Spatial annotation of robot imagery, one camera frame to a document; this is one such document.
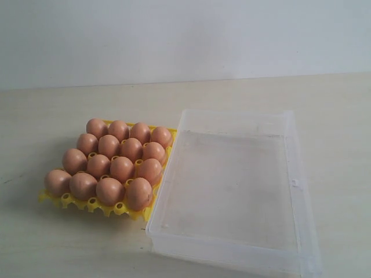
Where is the clear plastic bin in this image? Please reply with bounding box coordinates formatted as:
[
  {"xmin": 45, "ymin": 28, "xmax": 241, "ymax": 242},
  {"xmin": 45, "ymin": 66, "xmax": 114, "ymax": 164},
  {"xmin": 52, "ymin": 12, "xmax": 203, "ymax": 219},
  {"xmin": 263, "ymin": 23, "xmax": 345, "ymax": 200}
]
[{"xmin": 146, "ymin": 109, "xmax": 322, "ymax": 277}]

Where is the yellow plastic egg tray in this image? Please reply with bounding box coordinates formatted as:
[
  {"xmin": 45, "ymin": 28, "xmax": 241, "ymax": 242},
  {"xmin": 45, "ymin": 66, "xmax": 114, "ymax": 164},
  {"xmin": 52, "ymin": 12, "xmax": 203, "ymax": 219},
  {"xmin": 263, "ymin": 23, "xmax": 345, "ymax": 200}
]
[{"xmin": 38, "ymin": 127, "xmax": 177, "ymax": 222}]

